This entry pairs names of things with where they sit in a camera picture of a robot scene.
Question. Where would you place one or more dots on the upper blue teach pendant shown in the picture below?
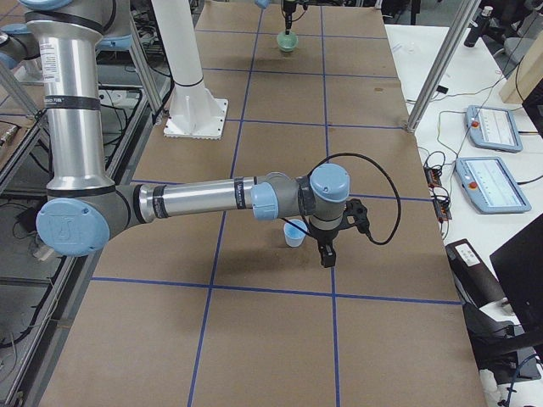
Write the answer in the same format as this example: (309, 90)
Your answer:
(493, 128)

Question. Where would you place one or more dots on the black computer monitor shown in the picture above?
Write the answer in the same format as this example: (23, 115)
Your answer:
(501, 346)

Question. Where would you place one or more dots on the pale green ceramic bowl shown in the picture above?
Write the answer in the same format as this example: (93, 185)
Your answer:
(287, 41)

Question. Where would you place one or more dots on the blue teach pendant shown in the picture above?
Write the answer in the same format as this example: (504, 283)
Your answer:
(493, 128)
(490, 187)

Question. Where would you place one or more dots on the aluminium frame post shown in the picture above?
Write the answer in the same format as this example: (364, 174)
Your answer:
(446, 51)

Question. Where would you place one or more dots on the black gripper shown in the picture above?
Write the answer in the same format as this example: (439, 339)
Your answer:
(288, 18)
(323, 236)

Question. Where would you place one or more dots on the light blue plastic cup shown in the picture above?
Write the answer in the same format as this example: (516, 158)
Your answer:
(294, 232)

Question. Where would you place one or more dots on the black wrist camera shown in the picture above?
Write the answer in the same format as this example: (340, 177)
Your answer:
(355, 215)

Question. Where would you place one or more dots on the lower blue teach pendant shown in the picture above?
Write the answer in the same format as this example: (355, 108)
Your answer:
(490, 187)

